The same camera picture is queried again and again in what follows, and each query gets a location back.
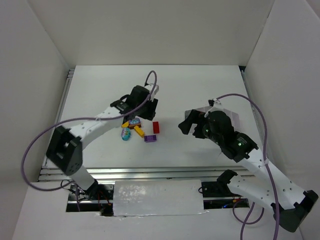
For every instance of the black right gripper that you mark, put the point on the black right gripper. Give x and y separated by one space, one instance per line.
197 128

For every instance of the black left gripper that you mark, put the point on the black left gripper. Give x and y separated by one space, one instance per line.
149 111

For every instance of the purple flower lego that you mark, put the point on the purple flower lego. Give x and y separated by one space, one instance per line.
134 122

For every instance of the red rectangular lego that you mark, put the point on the red rectangular lego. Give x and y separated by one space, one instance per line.
156 127

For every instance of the lilac rectangular lego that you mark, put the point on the lilac rectangular lego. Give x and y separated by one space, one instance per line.
150 138

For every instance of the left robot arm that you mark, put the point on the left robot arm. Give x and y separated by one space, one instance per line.
66 146

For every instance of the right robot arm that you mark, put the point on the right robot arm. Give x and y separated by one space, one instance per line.
293 202

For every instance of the yellow round lego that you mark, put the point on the yellow round lego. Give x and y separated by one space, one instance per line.
125 125

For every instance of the yellow rectangular lego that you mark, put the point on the yellow rectangular lego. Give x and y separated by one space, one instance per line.
139 131

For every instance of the teal oval printed lego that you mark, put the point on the teal oval printed lego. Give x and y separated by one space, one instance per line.
125 134

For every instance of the white foil-taped panel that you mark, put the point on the white foil-taped panel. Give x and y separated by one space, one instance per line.
157 198

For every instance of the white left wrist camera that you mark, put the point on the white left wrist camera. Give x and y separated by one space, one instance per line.
153 89

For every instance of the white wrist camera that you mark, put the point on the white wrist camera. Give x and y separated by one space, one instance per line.
153 89
214 105

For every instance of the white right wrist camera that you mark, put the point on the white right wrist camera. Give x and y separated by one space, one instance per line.
214 105

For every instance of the aluminium table rail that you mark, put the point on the aluminium table rail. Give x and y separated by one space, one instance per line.
166 173

